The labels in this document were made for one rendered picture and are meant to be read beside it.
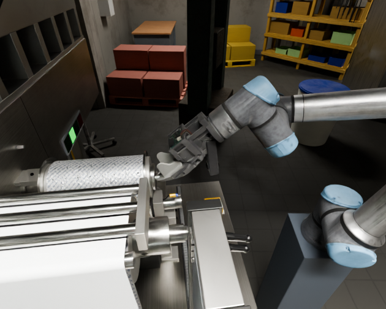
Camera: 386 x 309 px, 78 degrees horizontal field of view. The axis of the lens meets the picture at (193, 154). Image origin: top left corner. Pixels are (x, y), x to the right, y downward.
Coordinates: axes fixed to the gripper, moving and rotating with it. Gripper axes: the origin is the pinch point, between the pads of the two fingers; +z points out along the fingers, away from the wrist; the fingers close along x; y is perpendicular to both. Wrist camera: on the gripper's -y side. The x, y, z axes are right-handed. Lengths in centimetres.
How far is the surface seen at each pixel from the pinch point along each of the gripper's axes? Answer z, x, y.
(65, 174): 15.3, 1.0, 18.7
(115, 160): 5.9, -2.3, 11.7
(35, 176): 23.0, -1.2, 23.0
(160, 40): 34, -459, -45
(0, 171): 23.2, 2.1, 29.7
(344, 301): -2, -4, -166
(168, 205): 4.6, 3.3, -6.7
